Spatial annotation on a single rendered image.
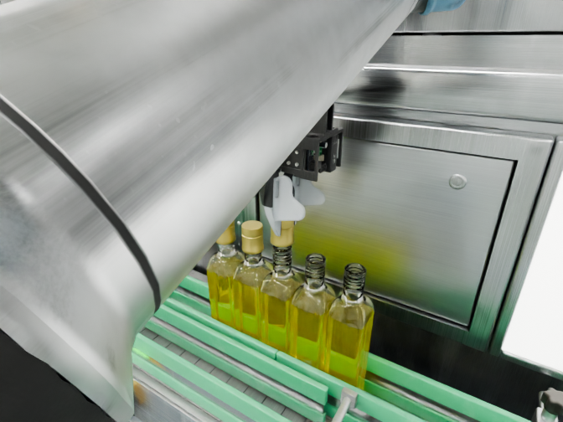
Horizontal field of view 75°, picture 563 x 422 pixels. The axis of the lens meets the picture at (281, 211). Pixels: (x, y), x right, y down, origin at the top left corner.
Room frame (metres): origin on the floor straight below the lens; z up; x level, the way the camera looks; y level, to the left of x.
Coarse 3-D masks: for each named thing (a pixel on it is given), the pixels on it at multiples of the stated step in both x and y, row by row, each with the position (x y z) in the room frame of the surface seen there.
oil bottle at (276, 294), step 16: (272, 272) 0.48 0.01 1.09; (272, 288) 0.46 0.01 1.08; (288, 288) 0.45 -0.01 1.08; (272, 304) 0.46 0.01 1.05; (288, 304) 0.44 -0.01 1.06; (272, 320) 0.46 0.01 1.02; (288, 320) 0.44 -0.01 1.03; (272, 336) 0.46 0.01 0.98; (288, 336) 0.44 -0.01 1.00; (288, 352) 0.44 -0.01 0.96
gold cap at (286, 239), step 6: (282, 222) 0.46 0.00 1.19; (288, 222) 0.46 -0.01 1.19; (282, 228) 0.46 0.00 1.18; (288, 228) 0.47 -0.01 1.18; (282, 234) 0.46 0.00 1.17; (288, 234) 0.47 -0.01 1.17; (276, 240) 0.46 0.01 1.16; (282, 240) 0.46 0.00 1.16; (288, 240) 0.47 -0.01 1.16; (282, 246) 0.46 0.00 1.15
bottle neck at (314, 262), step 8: (312, 256) 0.46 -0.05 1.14; (320, 256) 0.45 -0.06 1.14; (312, 264) 0.43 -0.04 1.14; (320, 264) 0.43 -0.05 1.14; (312, 272) 0.43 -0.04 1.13; (320, 272) 0.43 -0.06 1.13; (312, 280) 0.43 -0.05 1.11; (320, 280) 0.43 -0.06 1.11; (312, 288) 0.43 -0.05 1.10; (320, 288) 0.43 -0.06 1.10
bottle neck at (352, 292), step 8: (352, 264) 0.43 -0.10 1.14; (344, 272) 0.42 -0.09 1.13; (352, 272) 0.41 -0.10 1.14; (360, 272) 0.41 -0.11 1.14; (344, 280) 0.42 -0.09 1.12; (352, 280) 0.41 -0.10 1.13; (360, 280) 0.41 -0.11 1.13; (344, 288) 0.41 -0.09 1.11; (352, 288) 0.41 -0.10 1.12; (360, 288) 0.41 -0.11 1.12; (344, 296) 0.41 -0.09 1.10; (352, 296) 0.41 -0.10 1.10; (360, 296) 0.41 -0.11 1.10
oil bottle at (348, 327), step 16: (336, 304) 0.41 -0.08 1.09; (352, 304) 0.40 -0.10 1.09; (368, 304) 0.41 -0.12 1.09; (336, 320) 0.40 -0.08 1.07; (352, 320) 0.39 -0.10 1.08; (368, 320) 0.40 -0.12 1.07; (336, 336) 0.40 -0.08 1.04; (352, 336) 0.39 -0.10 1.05; (368, 336) 0.41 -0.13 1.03; (336, 352) 0.40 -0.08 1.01; (352, 352) 0.39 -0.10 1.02; (368, 352) 0.42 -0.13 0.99; (336, 368) 0.40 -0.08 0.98; (352, 368) 0.39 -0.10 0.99; (352, 384) 0.38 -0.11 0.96
